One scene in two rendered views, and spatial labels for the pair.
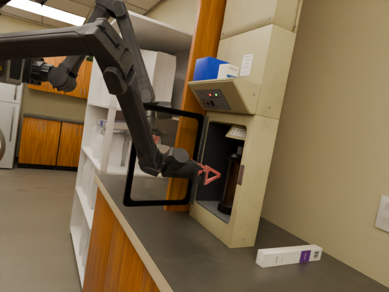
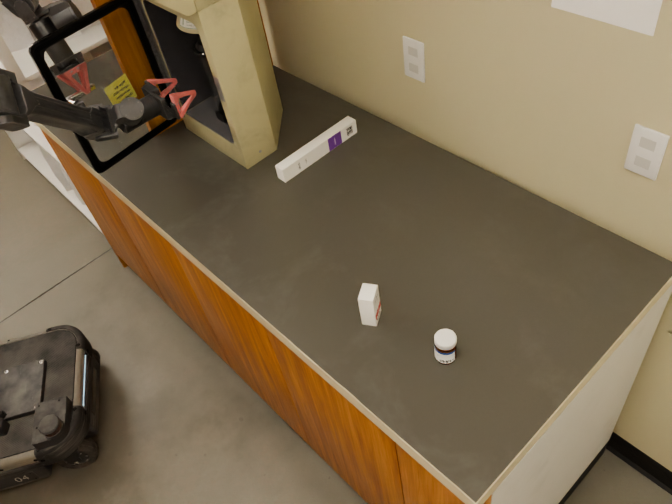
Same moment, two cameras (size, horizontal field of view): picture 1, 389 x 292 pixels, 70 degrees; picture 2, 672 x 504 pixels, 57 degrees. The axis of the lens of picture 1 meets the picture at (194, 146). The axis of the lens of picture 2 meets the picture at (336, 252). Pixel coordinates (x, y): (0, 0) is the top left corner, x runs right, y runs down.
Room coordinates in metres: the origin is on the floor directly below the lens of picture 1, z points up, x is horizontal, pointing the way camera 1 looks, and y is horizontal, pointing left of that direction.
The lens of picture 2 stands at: (-0.46, -0.25, 2.04)
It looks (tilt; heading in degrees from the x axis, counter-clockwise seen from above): 47 degrees down; 354
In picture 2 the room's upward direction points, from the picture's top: 12 degrees counter-clockwise
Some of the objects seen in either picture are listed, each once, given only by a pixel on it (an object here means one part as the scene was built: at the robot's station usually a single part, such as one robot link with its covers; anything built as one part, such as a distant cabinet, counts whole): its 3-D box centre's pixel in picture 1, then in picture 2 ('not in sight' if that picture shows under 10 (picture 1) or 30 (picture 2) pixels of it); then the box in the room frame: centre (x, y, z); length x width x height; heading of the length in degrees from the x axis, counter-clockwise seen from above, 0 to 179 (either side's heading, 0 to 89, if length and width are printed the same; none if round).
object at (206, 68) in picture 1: (210, 72); not in sight; (1.13, -0.01, 1.56); 0.10 x 0.10 x 0.09; 29
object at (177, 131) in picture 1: (165, 157); (112, 87); (1.12, 0.11, 1.19); 0.30 x 0.01 x 0.40; 125
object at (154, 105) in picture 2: (186, 170); (148, 107); (1.00, 0.02, 1.17); 0.10 x 0.07 x 0.07; 28
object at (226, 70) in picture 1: (227, 74); not in sight; (1.02, -0.07, 1.54); 0.05 x 0.05 x 0.06; 35
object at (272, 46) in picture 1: (249, 138); (212, 7); (1.15, -0.21, 1.33); 0.32 x 0.25 x 0.77; 29
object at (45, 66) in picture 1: (43, 71); not in sight; (1.20, 0.69, 1.45); 0.09 x 0.08 x 0.12; 0
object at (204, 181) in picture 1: (207, 173); (178, 98); (1.01, -0.06, 1.18); 0.09 x 0.07 x 0.07; 118
